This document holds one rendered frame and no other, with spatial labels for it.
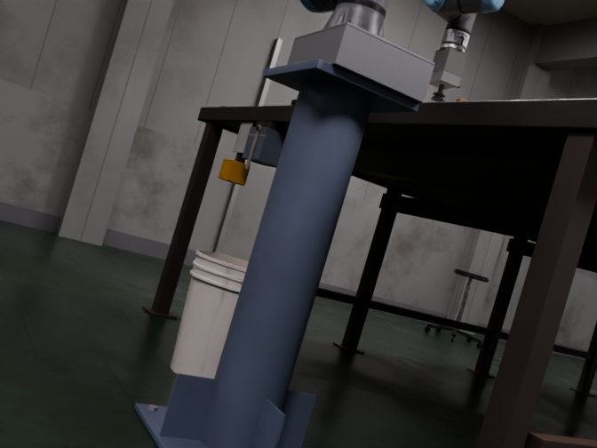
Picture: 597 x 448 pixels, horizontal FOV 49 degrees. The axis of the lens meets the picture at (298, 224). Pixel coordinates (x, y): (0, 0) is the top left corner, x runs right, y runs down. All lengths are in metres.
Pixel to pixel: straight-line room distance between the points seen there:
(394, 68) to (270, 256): 0.48
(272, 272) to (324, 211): 0.18
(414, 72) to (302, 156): 0.30
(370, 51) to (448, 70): 0.64
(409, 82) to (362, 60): 0.13
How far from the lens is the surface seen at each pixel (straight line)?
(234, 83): 5.20
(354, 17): 1.52
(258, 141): 2.32
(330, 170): 1.44
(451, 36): 2.07
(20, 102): 4.84
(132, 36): 4.87
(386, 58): 1.44
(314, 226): 1.44
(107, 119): 4.79
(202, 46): 5.14
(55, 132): 4.86
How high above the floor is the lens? 0.53
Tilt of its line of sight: level
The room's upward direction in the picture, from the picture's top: 16 degrees clockwise
